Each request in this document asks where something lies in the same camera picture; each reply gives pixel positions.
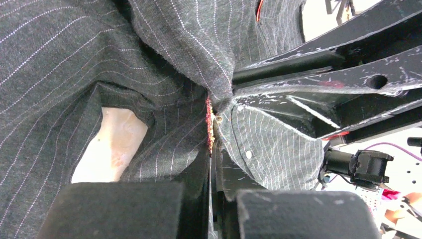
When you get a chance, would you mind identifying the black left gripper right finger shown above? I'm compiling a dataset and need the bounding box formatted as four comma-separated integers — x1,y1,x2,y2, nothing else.
211,140,381,239

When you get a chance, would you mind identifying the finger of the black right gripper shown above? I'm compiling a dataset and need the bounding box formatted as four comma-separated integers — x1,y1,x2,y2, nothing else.
234,46,422,140
233,0,422,87

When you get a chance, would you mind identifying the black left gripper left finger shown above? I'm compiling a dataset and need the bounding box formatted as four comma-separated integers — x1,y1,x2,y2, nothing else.
38,144,210,239

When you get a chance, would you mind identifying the pink gold brooch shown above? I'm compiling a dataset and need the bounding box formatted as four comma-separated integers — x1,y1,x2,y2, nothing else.
206,97,222,155

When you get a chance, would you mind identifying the black pinstriped button shirt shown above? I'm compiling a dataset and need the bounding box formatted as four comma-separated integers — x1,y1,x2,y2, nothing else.
0,0,323,239

